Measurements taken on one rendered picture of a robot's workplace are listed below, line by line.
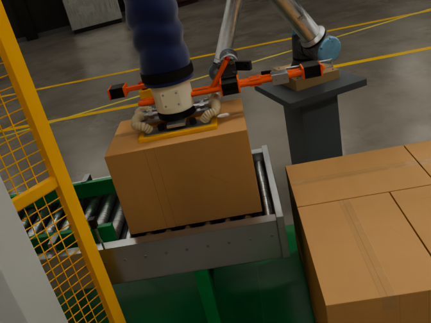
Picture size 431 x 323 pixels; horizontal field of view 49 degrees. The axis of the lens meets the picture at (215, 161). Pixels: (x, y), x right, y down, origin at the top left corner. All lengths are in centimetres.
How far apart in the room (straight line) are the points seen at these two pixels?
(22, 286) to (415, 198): 152
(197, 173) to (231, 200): 20
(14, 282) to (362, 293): 105
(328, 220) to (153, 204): 74
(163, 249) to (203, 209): 24
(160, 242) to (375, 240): 85
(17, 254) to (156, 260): 90
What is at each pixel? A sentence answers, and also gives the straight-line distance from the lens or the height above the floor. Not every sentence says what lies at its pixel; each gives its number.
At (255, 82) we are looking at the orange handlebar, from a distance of 201.
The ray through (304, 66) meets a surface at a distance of 202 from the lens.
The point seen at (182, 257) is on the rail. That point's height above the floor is 49.
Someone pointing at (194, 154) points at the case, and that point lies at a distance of 193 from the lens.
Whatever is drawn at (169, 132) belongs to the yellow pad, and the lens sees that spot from 198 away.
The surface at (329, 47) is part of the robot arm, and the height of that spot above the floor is 100.
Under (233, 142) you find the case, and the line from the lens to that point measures 191.
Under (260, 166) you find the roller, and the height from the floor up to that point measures 55.
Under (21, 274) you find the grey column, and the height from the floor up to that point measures 103.
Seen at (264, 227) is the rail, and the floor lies 57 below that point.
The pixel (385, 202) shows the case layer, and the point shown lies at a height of 54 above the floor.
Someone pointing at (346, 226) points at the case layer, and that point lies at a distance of 194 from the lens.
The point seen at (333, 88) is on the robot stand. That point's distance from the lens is 278.
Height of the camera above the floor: 168
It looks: 26 degrees down
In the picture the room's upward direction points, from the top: 13 degrees counter-clockwise
